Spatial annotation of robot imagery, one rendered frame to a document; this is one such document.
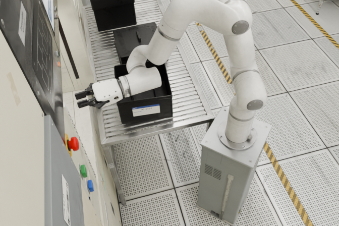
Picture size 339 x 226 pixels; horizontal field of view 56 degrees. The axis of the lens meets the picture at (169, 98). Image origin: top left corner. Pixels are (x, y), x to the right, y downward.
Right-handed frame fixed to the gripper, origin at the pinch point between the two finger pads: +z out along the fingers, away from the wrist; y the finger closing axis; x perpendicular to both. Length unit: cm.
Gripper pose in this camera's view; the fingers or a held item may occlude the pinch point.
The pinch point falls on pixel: (81, 99)
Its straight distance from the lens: 126.5
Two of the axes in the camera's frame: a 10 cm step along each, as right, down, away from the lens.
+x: -0.3, -6.6, -7.5
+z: -9.3, 3.0, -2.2
